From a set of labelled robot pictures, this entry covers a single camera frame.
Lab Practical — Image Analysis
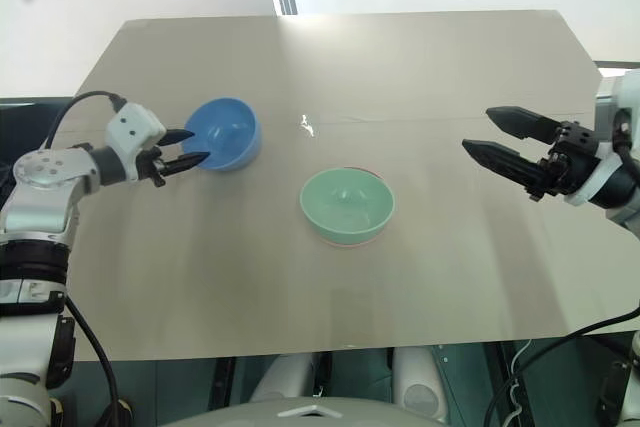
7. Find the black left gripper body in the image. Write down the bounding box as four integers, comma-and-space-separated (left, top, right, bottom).
135, 145, 169, 189

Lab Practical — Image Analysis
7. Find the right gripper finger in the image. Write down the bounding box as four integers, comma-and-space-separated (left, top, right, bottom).
461, 138, 545, 194
485, 105, 560, 144

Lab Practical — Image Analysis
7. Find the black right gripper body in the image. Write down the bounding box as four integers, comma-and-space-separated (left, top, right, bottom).
524, 119, 602, 202

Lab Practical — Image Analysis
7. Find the blue plastic bowl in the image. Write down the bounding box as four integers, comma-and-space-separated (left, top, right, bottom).
180, 97, 264, 173

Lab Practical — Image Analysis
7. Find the green plastic bowl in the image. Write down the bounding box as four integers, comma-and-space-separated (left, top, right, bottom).
298, 167, 396, 245

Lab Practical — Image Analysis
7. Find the dark table leg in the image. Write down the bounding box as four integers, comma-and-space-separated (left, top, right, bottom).
210, 356, 237, 411

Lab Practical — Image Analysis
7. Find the white rounded robot leg shell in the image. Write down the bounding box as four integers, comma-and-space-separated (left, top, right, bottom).
391, 345, 447, 424
253, 351, 335, 402

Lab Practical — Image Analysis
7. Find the grey robot torso shell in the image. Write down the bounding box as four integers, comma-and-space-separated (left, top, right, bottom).
160, 395, 452, 427

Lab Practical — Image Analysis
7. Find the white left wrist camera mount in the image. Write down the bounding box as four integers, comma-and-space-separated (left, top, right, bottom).
105, 102, 168, 182

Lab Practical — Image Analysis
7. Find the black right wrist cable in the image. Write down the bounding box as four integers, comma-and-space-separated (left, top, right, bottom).
610, 134, 640, 184

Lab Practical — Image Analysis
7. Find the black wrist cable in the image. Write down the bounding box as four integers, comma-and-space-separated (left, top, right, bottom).
610, 134, 640, 184
39, 90, 127, 151

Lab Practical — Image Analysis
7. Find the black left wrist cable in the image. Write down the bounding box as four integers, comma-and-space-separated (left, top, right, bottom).
39, 90, 127, 151

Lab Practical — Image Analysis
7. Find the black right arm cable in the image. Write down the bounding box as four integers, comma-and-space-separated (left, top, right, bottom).
487, 306, 640, 422

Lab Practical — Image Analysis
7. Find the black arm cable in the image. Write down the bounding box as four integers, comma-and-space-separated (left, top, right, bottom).
63, 295, 132, 427
487, 306, 640, 422

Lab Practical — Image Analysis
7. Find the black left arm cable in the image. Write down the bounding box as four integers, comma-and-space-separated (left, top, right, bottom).
63, 295, 132, 427

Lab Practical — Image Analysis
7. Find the thin white cable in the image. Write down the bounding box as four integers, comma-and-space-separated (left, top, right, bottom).
503, 338, 535, 427

